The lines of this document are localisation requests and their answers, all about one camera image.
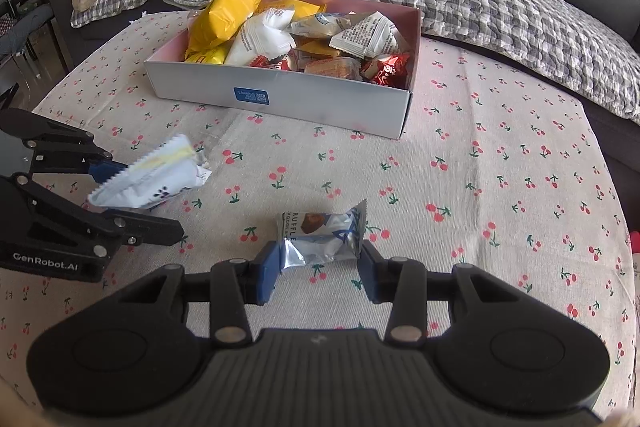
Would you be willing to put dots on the red white snack packet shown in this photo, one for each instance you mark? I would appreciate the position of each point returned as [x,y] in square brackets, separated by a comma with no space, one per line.
[387,72]

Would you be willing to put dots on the white text print packet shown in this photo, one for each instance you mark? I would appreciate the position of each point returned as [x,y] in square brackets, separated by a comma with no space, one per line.
[367,37]

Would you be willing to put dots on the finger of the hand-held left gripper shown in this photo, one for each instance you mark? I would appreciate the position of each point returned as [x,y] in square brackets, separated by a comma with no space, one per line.
[150,232]
[107,169]

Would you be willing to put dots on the small red foil packet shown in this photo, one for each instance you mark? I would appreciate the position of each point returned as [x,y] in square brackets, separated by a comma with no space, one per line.
[267,63]

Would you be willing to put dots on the grey chair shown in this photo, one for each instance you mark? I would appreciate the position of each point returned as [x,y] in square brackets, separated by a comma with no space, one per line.
[25,22]

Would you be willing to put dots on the silver blue chocolate packet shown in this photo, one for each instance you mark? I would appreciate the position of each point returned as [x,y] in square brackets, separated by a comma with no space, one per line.
[325,237]

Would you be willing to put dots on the pink cardboard box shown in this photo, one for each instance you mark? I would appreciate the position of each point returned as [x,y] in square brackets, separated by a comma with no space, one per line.
[325,107]

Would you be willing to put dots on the white zigzag edge packet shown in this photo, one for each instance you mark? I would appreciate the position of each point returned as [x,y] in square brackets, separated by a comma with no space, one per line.
[260,39]

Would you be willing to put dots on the white blue bread packet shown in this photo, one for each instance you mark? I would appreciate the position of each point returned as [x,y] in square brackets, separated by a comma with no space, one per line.
[320,25]

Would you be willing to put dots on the small yellow snack packet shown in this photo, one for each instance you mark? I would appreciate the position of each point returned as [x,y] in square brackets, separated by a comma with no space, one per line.
[207,56]

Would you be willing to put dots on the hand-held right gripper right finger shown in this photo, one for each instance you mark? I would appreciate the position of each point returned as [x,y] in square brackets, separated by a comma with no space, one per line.
[372,274]

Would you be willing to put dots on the orange snack packet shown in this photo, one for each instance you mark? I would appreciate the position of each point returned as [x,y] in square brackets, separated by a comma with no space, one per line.
[315,48]

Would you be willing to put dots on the clear orange biscuit packet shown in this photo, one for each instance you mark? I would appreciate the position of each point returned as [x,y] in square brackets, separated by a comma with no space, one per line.
[332,68]

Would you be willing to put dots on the white paw print packet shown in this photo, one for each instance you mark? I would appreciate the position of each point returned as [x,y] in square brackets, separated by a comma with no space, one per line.
[150,177]

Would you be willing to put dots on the pinkish clear snack packet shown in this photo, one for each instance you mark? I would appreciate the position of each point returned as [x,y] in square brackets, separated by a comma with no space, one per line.
[298,59]

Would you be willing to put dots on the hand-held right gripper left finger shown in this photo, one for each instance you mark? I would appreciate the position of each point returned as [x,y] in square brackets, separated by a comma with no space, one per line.
[265,274]

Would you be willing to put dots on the cherry print tablecloth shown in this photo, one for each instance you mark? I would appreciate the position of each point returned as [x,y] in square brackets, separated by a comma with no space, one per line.
[500,182]

